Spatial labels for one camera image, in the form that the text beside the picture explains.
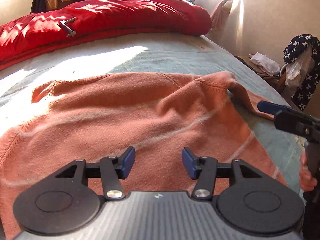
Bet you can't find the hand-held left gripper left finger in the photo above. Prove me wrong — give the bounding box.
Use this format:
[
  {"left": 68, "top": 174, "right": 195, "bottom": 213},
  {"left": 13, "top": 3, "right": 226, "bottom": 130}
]
[{"left": 54, "top": 146, "right": 136, "bottom": 201}]

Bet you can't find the orange knitted sweater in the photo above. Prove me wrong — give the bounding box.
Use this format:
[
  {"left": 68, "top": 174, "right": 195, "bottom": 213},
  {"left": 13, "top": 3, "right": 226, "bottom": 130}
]
[{"left": 0, "top": 71, "right": 288, "bottom": 240}]

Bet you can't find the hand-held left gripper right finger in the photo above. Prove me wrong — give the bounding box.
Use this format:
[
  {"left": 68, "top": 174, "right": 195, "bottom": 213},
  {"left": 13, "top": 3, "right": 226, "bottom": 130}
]
[{"left": 182, "top": 147, "right": 263, "bottom": 202}]

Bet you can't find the clear plastic bag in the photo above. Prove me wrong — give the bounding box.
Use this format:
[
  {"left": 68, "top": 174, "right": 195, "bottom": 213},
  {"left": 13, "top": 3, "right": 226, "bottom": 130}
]
[{"left": 285, "top": 52, "right": 313, "bottom": 88}]

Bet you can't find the person's right hand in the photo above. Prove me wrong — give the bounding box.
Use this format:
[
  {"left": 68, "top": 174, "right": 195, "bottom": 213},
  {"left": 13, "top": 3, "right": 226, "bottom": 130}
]
[{"left": 299, "top": 152, "right": 318, "bottom": 192}]

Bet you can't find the person's right forearm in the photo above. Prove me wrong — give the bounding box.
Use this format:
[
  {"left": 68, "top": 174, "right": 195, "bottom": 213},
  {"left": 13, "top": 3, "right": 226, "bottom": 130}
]
[{"left": 302, "top": 191, "right": 320, "bottom": 240}]

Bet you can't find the star patterned dark cloth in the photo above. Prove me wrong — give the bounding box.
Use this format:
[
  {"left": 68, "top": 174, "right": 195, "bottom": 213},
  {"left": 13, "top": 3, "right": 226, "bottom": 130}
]
[{"left": 283, "top": 34, "right": 320, "bottom": 112}]

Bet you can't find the red quilt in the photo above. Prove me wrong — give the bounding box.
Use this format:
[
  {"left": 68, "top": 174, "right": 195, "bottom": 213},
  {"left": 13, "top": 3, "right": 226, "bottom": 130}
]
[{"left": 0, "top": 0, "right": 213, "bottom": 70}]

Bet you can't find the white cloth pile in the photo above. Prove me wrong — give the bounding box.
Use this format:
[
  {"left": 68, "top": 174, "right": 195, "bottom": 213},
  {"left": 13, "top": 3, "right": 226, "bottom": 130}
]
[{"left": 249, "top": 52, "right": 282, "bottom": 75}]

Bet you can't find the olive brown cloth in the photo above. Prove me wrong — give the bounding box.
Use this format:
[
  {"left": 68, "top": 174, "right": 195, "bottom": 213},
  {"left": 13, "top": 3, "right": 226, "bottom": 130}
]
[{"left": 235, "top": 55, "right": 285, "bottom": 85}]

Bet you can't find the metal clamp on duvet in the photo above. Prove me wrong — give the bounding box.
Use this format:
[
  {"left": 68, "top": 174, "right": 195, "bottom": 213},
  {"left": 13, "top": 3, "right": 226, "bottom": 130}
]
[{"left": 60, "top": 17, "right": 77, "bottom": 37}]

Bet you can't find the orange curtain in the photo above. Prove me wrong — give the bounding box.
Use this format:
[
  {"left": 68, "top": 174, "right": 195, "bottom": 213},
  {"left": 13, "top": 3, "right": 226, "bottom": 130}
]
[{"left": 210, "top": 0, "right": 240, "bottom": 45}]

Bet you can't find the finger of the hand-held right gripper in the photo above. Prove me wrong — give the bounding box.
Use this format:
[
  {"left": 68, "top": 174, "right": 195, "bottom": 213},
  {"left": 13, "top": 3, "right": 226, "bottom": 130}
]
[{"left": 257, "top": 101, "right": 292, "bottom": 117}]

